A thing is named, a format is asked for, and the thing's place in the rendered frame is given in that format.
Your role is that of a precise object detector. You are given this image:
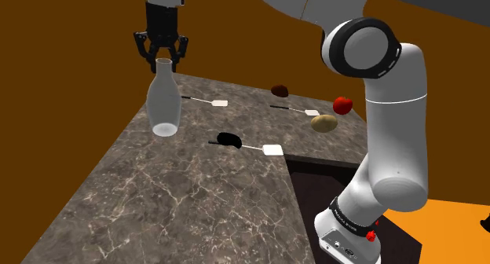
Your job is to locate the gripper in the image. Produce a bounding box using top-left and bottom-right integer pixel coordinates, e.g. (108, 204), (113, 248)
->
(133, 2), (190, 75)

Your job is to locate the clear glass bottle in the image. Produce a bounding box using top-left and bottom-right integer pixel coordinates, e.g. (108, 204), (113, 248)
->
(146, 57), (183, 138)

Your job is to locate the black rounded lump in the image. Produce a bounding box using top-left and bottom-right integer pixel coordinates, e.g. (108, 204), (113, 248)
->
(216, 131), (243, 149)

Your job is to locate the dark brown potato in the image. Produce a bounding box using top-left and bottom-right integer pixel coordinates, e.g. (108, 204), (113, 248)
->
(270, 84), (291, 99)

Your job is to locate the tan potato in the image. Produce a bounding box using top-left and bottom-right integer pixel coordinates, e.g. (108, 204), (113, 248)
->
(310, 114), (339, 134)

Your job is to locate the red apple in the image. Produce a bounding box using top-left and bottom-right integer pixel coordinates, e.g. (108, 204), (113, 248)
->
(332, 96), (354, 116)

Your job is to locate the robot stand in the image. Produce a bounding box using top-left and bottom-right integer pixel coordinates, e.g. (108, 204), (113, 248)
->
(284, 155), (423, 264)

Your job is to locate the white spatula with black handle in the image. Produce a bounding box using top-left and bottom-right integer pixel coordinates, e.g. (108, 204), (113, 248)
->
(269, 104), (321, 117)
(207, 139), (285, 157)
(181, 95), (229, 108)

